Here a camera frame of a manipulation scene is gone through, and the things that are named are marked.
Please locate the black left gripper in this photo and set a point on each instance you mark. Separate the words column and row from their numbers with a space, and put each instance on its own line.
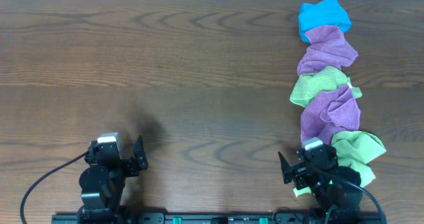
column 129, row 166

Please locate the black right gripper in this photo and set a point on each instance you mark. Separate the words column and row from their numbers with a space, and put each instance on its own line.
column 299, row 173

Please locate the blue microfiber cloth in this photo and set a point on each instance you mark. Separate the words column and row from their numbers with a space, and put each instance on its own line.
column 327, row 12

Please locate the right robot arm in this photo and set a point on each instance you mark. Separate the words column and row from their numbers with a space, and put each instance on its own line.
column 335, row 188

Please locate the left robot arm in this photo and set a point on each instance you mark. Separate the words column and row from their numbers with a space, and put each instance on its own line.
column 102, row 184

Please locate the lower green microfiber cloth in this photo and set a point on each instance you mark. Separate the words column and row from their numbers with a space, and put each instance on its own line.
column 355, row 149

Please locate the green microfiber cloth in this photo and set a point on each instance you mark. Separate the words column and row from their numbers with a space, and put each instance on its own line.
column 309, row 85
column 355, row 149

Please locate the lower purple microfiber cloth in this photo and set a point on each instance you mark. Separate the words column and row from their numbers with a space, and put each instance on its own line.
column 329, row 113

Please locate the purple microfiber cloth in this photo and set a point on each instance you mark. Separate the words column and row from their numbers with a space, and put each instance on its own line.
column 328, row 47
column 329, row 113

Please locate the upper green microfiber cloth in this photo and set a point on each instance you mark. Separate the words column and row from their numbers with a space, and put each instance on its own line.
column 309, row 85

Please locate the upper purple microfiber cloth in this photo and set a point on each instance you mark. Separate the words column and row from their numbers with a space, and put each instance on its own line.
column 328, row 47

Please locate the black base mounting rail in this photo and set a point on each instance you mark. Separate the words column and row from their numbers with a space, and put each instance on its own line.
column 279, row 218

